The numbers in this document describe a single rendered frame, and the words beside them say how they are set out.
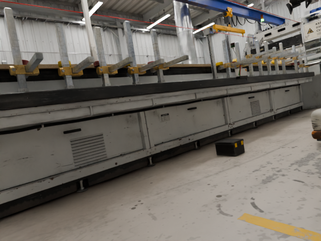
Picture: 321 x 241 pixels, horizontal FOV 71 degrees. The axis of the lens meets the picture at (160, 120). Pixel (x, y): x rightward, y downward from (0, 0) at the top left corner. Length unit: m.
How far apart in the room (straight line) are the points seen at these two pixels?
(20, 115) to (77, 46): 8.38
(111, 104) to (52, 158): 0.53
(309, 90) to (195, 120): 3.32
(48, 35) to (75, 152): 8.03
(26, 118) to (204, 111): 1.80
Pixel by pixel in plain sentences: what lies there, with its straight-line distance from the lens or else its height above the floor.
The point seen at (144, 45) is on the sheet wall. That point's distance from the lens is 11.43.
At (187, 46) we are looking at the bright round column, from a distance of 7.03.
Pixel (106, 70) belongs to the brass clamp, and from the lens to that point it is 1.62.
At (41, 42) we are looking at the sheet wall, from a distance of 9.38.
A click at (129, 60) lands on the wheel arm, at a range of 1.41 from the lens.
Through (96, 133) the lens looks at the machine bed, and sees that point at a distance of 1.80.
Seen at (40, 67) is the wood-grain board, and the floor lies 0.88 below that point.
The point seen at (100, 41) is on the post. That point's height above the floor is 1.00.
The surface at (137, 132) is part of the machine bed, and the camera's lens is 1.99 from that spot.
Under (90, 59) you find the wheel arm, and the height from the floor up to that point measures 0.81.
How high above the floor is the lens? 0.49
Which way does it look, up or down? 3 degrees down
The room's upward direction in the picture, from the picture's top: 9 degrees counter-clockwise
